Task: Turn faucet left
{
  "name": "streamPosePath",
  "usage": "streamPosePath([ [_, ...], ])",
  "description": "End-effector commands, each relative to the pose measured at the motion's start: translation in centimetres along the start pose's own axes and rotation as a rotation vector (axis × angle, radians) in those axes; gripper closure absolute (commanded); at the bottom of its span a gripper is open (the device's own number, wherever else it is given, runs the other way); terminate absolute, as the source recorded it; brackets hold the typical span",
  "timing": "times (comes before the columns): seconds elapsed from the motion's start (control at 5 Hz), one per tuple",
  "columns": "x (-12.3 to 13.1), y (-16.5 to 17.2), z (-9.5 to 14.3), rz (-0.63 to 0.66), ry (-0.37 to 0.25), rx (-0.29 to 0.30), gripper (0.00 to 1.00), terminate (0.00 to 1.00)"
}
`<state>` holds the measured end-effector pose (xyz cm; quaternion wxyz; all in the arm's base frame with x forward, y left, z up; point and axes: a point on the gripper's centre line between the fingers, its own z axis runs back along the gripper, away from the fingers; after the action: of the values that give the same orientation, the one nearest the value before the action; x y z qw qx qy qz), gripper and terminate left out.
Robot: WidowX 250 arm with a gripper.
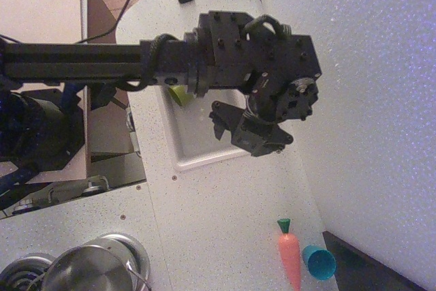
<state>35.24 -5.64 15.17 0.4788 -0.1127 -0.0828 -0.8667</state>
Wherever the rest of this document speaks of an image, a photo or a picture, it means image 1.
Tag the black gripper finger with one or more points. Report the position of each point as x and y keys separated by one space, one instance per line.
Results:
x=227 y=117
x=280 y=139

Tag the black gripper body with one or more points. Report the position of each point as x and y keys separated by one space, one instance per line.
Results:
x=266 y=109

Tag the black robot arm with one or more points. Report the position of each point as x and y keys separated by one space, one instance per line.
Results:
x=276 y=71

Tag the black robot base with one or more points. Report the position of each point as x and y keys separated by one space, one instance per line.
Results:
x=41 y=131

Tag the white toy sink basin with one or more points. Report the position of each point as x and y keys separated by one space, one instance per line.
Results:
x=190 y=132

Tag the yellow-green plastic cup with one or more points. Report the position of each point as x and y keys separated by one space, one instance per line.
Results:
x=180 y=95

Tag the orange toy carrot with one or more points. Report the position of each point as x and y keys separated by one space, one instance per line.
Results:
x=289 y=249

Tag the teal plastic cup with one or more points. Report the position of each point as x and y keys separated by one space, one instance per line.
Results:
x=320 y=263

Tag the stainless steel pot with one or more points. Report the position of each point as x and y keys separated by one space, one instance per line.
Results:
x=88 y=267

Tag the silver stove burner front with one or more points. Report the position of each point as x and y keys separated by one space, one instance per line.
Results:
x=26 y=273

